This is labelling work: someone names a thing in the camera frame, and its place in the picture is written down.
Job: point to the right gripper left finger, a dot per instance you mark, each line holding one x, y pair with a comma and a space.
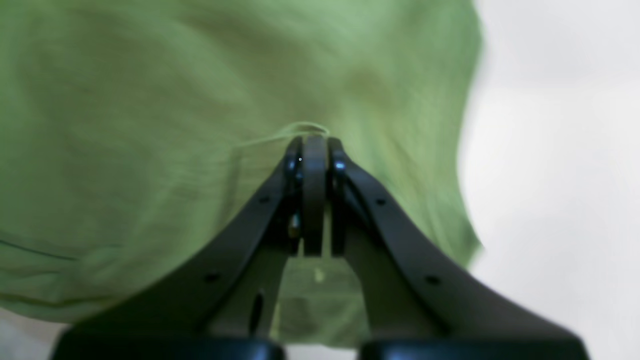
216, 306

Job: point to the green t-shirt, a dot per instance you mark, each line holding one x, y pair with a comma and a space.
132, 131

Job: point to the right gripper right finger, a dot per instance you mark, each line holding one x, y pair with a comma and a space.
420, 304

